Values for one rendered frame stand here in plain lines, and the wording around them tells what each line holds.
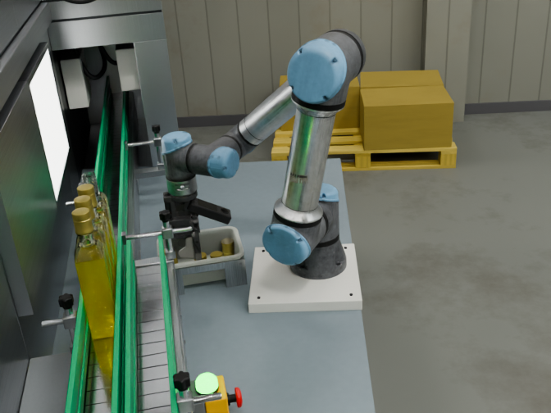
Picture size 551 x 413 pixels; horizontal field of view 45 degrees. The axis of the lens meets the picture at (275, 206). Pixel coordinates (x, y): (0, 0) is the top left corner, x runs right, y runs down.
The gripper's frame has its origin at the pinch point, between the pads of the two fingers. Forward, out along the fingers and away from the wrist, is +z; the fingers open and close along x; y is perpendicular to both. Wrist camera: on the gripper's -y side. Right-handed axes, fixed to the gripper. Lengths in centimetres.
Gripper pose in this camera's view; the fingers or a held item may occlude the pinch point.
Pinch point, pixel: (199, 257)
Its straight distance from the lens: 180.9
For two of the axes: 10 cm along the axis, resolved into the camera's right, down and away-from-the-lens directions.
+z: 0.6, 8.9, 4.5
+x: 1.7, 4.4, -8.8
